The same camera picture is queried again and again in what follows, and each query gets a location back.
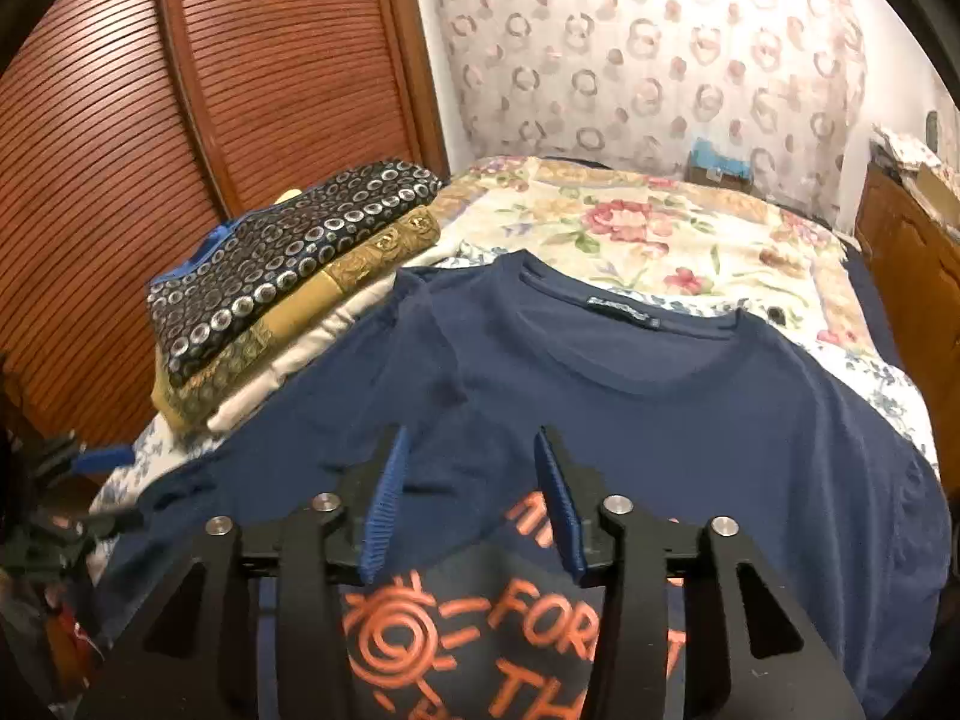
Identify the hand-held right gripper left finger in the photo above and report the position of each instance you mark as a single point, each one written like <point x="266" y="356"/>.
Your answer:
<point x="384" y="510"/>

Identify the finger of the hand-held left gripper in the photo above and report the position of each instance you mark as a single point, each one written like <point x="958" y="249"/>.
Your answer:
<point x="112" y="523"/>
<point x="101" y="459"/>

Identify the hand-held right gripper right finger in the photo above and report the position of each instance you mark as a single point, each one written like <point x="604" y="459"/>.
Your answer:
<point x="559" y="510"/>

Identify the navy t-shirt with orange print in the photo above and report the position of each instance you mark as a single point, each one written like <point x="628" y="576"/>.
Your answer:
<point x="675" y="427"/>

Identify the stack of folded clothes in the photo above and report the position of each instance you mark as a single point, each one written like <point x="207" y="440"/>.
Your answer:
<point x="300" y="255"/>

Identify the folded cream garment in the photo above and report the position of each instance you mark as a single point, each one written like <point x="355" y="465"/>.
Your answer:
<point x="300" y="360"/>

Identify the folded mustard patterned garment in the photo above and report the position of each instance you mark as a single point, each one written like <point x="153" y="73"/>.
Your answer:
<point x="360" y="266"/>

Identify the wooden louvered door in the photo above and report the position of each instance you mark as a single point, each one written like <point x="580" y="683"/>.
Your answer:
<point x="82" y="202"/>
<point x="300" y="67"/>

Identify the rose floral blanket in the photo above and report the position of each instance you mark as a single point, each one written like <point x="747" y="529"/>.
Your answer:
<point x="615" y="217"/>

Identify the yellow plush toy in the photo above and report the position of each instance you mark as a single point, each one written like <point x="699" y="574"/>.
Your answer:
<point x="287" y="196"/>

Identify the blue floral white cloth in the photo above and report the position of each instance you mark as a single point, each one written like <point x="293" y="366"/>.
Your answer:
<point x="892" y="390"/>

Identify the navy bed sheet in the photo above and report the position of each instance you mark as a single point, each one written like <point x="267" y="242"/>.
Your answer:
<point x="874" y="300"/>

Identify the blue cardboard box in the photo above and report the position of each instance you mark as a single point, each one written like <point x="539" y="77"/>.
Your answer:
<point x="718" y="163"/>

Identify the wooden cabinet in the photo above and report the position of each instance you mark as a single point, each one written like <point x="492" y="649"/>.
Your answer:
<point x="915" y="292"/>

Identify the circle-patterned curtain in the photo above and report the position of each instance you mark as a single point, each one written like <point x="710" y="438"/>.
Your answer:
<point x="645" y="52"/>

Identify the pile of papers and boxes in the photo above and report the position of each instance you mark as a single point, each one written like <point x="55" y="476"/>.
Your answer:
<point x="919" y="157"/>

